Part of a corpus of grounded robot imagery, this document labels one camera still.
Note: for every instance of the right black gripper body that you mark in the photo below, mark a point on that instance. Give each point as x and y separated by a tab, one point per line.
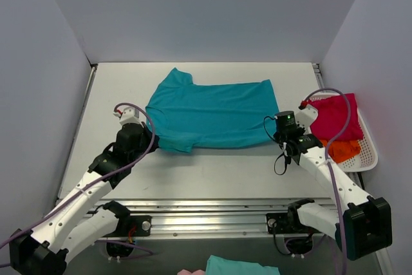
279	136

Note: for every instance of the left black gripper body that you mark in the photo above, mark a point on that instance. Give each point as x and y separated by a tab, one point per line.
149	138

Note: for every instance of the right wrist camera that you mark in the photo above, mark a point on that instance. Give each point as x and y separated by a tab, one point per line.
306	116

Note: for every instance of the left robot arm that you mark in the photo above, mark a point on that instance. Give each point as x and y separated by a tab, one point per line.
48	246

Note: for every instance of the white plastic basket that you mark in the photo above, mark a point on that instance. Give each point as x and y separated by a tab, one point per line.
367	159

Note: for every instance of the magenta t-shirt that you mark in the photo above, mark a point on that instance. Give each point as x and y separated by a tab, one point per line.
332	116

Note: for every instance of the teal t-shirt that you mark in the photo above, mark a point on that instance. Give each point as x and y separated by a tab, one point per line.
227	116

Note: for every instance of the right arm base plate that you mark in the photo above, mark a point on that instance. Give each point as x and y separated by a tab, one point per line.
278	223

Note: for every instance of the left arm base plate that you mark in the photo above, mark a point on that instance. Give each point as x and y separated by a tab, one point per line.
141	223

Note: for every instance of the folded pink t-shirt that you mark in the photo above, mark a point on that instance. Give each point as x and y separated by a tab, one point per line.
188	272

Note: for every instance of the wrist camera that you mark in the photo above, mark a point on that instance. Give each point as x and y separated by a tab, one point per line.
306	116
128	115

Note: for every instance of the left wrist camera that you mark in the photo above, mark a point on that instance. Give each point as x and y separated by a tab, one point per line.
128	115

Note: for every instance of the folded mint t-shirt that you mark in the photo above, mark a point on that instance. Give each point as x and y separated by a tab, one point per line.
218	265

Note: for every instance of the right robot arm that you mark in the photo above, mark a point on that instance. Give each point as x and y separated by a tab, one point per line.
361	223

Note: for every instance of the orange t-shirt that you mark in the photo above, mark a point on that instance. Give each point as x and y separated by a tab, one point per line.
340	151

